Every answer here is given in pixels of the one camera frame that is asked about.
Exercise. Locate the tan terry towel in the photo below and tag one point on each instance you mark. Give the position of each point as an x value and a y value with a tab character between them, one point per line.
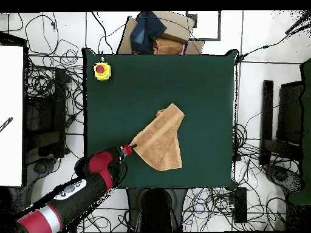
160	140

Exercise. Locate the white flat panel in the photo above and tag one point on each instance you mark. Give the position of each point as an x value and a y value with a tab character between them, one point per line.
11	109

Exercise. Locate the black flat bar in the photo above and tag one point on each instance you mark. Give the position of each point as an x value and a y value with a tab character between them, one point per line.
266	121

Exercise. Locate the dark green table cloth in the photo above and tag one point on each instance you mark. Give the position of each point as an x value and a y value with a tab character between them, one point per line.
206	121

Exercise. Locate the yellow emergency stop button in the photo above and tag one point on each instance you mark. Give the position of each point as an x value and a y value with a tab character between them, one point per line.
102	72

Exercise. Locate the black equipment rack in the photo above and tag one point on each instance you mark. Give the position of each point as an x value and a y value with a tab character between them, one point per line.
289	109
59	97

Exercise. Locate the black stand base foot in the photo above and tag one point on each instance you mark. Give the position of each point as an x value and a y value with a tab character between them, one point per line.
279	176
41	167

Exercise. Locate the orange folded cloth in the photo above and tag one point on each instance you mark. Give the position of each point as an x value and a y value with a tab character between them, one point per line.
167	47

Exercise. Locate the blue denim jeans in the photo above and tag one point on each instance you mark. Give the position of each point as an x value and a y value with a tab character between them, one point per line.
145	31

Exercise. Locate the black power box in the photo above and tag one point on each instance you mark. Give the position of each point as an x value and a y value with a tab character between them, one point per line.
240	206

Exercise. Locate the striped black rod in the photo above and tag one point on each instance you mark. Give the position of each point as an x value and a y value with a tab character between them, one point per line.
7	122

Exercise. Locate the brown cardboard box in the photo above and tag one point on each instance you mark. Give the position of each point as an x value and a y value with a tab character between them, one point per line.
175	24

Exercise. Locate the black tripod rod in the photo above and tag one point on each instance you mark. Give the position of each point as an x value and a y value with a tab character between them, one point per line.
297	23

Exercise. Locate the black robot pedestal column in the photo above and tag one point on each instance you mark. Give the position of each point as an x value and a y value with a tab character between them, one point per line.
158	208

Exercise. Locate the black rectangular frame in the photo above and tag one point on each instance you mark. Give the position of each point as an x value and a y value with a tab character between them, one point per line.
206	39

